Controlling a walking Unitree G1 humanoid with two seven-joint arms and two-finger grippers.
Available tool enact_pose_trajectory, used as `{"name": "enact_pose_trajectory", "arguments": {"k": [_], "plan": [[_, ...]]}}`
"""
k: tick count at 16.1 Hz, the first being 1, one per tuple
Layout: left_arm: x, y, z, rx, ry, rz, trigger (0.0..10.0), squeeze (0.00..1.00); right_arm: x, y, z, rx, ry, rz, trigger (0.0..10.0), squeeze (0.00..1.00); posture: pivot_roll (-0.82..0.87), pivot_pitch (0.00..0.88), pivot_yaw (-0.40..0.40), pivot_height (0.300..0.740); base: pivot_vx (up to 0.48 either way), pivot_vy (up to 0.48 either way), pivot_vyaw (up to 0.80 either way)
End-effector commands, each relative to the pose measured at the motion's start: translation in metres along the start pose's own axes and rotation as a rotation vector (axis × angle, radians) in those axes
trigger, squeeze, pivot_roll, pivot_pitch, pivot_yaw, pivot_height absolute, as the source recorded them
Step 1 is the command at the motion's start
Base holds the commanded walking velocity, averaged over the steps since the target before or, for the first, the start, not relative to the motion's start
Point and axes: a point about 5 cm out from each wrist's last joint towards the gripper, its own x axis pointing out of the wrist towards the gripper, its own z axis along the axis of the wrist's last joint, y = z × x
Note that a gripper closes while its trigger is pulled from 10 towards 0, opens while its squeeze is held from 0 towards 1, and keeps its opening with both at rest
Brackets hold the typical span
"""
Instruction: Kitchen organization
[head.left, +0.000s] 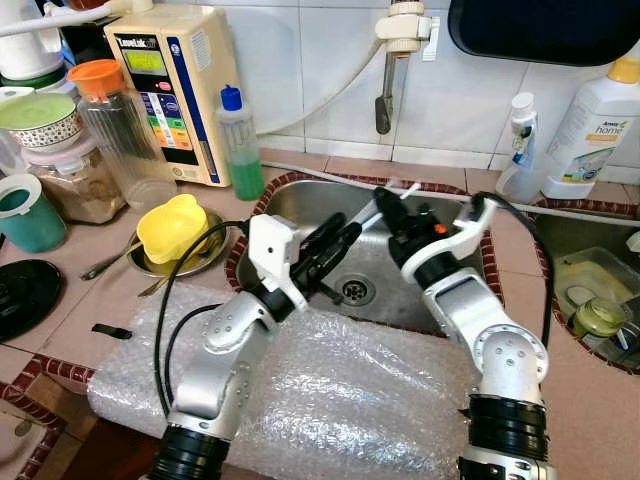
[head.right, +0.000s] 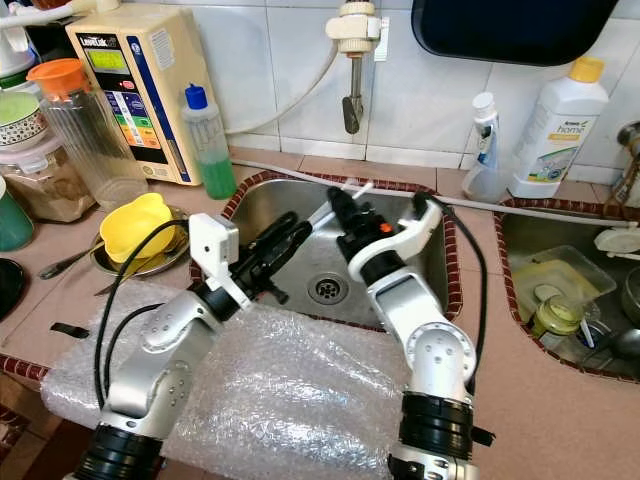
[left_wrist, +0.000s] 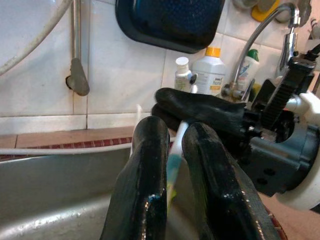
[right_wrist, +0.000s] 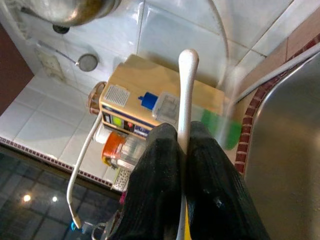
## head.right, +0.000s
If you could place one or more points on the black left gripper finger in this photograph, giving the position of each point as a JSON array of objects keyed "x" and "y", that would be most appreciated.
[
  {"x": 292, "y": 250},
  {"x": 280, "y": 236}
]

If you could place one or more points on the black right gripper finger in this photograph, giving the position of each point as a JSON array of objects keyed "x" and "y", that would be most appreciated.
[
  {"x": 349, "y": 198},
  {"x": 335, "y": 200}
]

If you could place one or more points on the steel plate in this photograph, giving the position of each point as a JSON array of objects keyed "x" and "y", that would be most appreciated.
[{"x": 150, "y": 268}]

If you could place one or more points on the yellow plastic cup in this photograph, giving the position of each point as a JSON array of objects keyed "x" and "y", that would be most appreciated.
[{"x": 135, "y": 228}]

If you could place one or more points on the steel spoon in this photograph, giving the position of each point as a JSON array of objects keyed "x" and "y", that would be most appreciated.
[
  {"x": 112, "y": 287},
  {"x": 65, "y": 264}
]

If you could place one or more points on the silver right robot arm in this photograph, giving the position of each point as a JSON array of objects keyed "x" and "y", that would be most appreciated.
[{"x": 440, "y": 350}]

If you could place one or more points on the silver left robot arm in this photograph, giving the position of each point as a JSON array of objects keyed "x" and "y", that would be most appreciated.
[{"x": 150, "y": 380}]

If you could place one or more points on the white kitchen appliance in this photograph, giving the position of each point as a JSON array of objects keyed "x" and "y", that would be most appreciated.
[{"x": 15, "y": 55}]

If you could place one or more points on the green liquid bottle blue cap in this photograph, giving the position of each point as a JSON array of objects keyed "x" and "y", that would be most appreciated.
[{"x": 213, "y": 160}]

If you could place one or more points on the clear bubble wrap sheet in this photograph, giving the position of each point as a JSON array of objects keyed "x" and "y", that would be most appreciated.
[{"x": 290, "y": 400}]

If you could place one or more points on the small white spray bottle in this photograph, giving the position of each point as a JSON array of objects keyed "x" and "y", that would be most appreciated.
[{"x": 488, "y": 150}]

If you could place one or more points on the clear plastic food container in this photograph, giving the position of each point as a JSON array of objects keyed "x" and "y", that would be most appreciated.
[{"x": 550, "y": 272}]

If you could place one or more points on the small black clip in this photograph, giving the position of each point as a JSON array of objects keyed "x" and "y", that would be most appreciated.
[{"x": 70, "y": 330}]

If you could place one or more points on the clear pitcher orange lid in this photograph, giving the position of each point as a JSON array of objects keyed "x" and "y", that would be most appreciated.
[{"x": 95, "y": 150}]

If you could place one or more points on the beige water ionizer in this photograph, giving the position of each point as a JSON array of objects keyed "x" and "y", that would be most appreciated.
[{"x": 125, "y": 100}]

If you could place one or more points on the white home detergent bottle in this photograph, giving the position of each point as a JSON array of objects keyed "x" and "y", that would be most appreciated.
[{"x": 560, "y": 130}]

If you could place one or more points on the clear jar brown contents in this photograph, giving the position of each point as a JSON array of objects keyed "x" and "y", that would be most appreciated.
[{"x": 50, "y": 185}]

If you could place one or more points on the black hanging tray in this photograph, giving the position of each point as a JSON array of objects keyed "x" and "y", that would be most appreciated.
[{"x": 510, "y": 30}]

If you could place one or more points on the teal plastic cup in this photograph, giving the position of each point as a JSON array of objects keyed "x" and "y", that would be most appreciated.
[{"x": 15, "y": 220}]

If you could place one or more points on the black round lid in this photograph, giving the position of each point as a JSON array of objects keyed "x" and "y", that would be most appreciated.
[{"x": 10, "y": 290}]

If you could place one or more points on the green patterned bowl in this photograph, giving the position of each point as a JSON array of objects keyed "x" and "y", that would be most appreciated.
[{"x": 20, "y": 125}]

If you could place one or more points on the small steel bowl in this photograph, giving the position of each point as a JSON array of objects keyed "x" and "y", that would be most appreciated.
[{"x": 632, "y": 295}]

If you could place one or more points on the white wall faucet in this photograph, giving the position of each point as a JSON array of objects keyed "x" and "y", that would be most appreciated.
[{"x": 355, "y": 30}]

